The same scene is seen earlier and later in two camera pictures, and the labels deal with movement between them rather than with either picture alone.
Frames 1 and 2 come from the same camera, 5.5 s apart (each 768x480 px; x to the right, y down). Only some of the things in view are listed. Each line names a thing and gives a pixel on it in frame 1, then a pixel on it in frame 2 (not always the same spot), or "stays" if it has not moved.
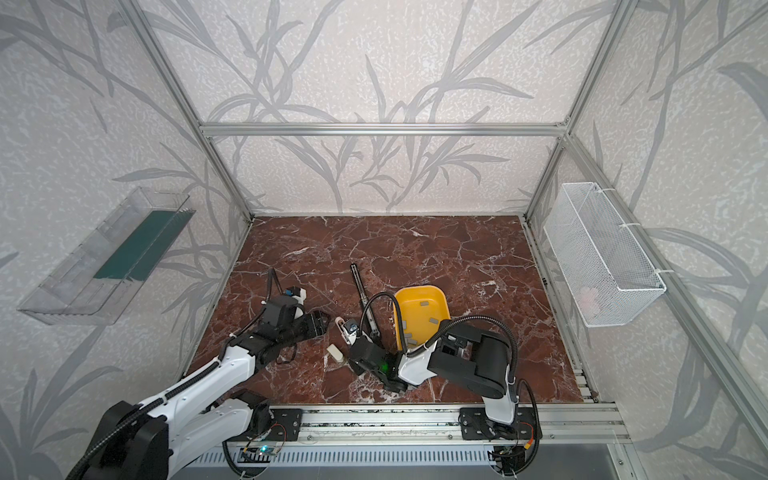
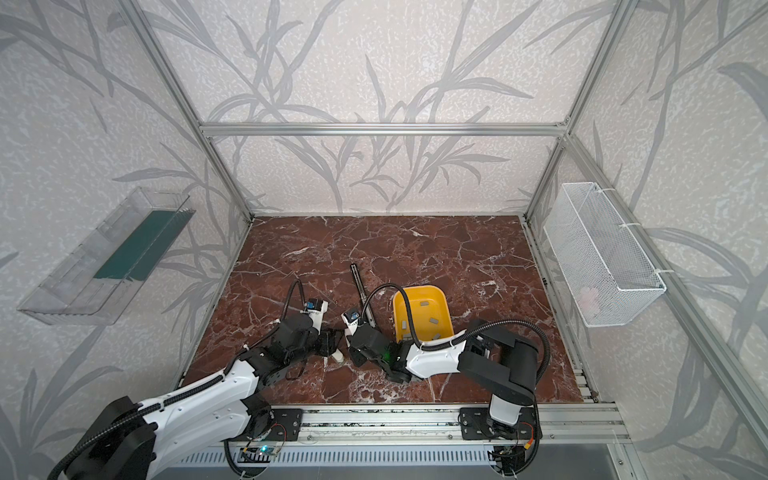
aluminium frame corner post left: x=170 y=72 stays
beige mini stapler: x=335 y=352 stays
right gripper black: x=357 y=349 to x=358 y=341
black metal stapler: x=373 y=328 stays
